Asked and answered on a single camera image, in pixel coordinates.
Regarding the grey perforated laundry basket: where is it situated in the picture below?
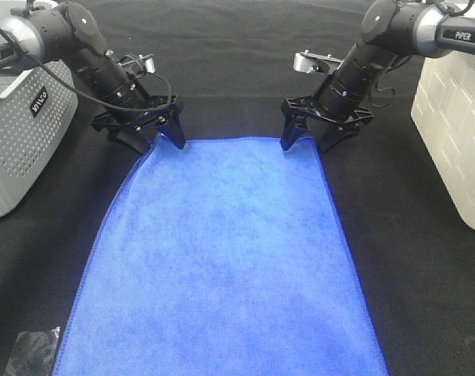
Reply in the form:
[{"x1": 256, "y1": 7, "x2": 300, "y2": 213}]
[{"x1": 0, "y1": 68, "x2": 77, "y2": 218}]

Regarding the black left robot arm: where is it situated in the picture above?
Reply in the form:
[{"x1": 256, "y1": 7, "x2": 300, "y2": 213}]
[{"x1": 0, "y1": 1, "x2": 186, "y2": 154}]

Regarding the white plastic storage bin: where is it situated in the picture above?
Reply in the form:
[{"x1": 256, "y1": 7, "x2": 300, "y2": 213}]
[{"x1": 411, "y1": 52, "x2": 475, "y2": 230}]

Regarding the clear tape strip left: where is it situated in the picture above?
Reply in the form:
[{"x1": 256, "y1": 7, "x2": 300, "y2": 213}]
[{"x1": 4, "y1": 327, "x2": 61, "y2": 376}]

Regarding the blue microfibre towel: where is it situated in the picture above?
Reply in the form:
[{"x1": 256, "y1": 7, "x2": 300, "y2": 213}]
[{"x1": 54, "y1": 136, "x2": 387, "y2": 375}]

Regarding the black felt table mat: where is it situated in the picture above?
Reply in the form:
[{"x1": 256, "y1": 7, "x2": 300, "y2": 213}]
[{"x1": 0, "y1": 1, "x2": 475, "y2": 375}]

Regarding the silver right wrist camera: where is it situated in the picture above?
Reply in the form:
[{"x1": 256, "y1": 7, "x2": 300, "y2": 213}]
[{"x1": 293, "y1": 50, "x2": 343, "y2": 74}]

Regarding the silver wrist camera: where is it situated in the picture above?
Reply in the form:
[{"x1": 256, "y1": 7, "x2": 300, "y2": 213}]
[
  {"x1": 293, "y1": 50, "x2": 343, "y2": 74},
  {"x1": 119, "y1": 54, "x2": 156, "y2": 78}
]

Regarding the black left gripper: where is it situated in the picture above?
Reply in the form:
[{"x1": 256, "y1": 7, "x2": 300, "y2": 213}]
[{"x1": 92, "y1": 95, "x2": 186, "y2": 155}]

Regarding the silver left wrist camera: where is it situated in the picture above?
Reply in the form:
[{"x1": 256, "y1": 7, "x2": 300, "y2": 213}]
[{"x1": 119, "y1": 54, "x2": 156, "y2": 78}]

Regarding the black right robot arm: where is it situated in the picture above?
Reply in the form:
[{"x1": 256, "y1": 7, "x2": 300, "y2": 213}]
[{"x1": 280, "y1": 1, "x2": 475, "y2": 152}]

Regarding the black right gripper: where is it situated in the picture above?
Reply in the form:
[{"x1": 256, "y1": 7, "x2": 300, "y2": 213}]
[{"x1": 280, "y1": 96, "x2": 373, "y2": 153}]

